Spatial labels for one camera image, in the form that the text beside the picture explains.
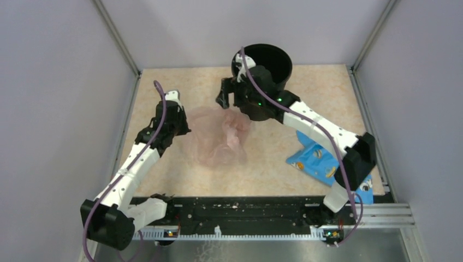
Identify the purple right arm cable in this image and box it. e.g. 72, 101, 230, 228
240, 46, 364, 247

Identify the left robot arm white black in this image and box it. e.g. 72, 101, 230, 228
80, 98, 190, 251

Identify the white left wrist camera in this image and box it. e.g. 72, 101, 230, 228
165, 89, 183, 109

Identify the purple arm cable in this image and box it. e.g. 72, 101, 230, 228
240, 46, 364, 247
81, 80, 167, 262

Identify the translucent pink trash bag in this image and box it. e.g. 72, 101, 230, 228
183, 106, 251, 167

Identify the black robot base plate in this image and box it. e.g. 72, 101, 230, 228
151, 196, 355, 235

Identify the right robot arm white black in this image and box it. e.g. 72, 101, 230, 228
216, 65, 377, 225

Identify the black plastic trash bin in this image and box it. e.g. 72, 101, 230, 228
231, 44, 293, 122

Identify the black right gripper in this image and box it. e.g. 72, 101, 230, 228
216, 77, 263, 111

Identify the blue cartoon printed bag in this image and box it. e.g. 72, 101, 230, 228
286, 131, 373, 204

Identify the white slotted cable duct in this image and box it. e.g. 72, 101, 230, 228
132, 226, 327, 241

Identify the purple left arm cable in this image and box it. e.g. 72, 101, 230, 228
81, 80, 167, 262

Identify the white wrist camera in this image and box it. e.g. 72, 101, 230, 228
165, 89, 183, 109
234, 53, 256, 82

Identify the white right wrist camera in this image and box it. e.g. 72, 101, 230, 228
234, 53, 256, 82

